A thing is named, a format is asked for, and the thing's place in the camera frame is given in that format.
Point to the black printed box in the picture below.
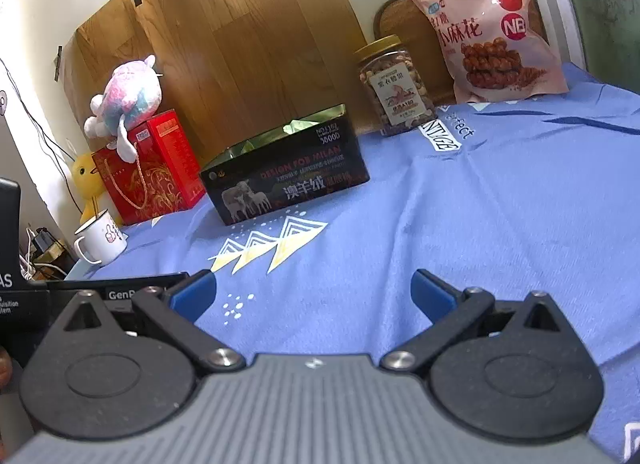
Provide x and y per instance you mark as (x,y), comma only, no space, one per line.
(300,179)

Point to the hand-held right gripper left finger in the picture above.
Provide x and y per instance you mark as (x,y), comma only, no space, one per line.
(195,289)

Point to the printed blue cloth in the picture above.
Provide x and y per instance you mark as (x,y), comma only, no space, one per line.
(475,204)

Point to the white enamel mug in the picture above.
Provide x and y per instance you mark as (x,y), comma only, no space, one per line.
(102,239)

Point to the pink snack bag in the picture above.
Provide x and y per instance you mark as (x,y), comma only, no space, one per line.
(480,19)

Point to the clear nut jar yellow lid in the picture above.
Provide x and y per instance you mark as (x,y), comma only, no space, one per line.
(395,89)

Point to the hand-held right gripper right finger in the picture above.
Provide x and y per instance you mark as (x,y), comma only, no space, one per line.
(430,294)

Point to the yellow plush toy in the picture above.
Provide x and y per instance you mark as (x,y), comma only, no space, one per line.
(87,176)

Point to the red gift box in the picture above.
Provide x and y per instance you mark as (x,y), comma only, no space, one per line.
(165,169)

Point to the frosted green window pane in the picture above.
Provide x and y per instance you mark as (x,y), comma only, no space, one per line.
(600,4)

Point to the short black tape strip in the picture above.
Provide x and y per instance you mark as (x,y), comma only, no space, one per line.
(57,64)

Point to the pink plush toy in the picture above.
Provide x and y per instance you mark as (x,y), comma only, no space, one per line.
(130,94)

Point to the wood pattern board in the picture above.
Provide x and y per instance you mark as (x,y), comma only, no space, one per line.
(225,34)

